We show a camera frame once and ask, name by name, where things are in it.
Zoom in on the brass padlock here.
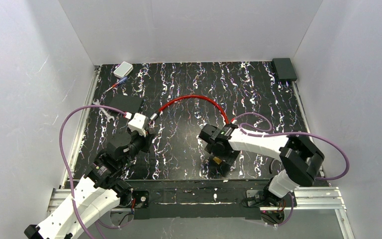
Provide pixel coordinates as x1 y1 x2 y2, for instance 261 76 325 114
213 157 221 164

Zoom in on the red cable lock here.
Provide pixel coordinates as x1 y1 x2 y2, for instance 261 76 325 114
149 95 230 125

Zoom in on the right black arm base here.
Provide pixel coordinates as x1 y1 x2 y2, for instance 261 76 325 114
241 190 297 211

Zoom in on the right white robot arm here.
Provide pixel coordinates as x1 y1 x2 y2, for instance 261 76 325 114
198 123 324 201

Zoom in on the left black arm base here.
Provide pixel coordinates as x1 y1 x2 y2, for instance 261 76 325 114
132 190 150 209

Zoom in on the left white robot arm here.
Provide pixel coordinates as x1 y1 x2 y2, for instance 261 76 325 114
24 129 155 239

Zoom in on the black flat box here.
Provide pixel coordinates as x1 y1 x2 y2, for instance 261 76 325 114
108 95 143 113

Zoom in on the black corner box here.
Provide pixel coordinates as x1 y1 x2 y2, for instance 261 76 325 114
272 58 297 82

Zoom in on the silver wrench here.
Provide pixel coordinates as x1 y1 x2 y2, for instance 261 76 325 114
93 99 114 122

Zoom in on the red blue screwdriver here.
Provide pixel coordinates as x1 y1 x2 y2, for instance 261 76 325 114
104 76 128 93

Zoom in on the white rectangular box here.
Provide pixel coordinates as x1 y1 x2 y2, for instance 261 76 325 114
113 61 133 78

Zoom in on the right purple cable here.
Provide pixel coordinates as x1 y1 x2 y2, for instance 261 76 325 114
234 112 351 228

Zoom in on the purple cable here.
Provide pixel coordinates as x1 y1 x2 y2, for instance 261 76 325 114
58 105 127 239
234 112 351 228

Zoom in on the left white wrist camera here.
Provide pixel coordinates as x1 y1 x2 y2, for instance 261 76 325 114
127 113 150 137

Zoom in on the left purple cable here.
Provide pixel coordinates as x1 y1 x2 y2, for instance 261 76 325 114
58 105 127 239

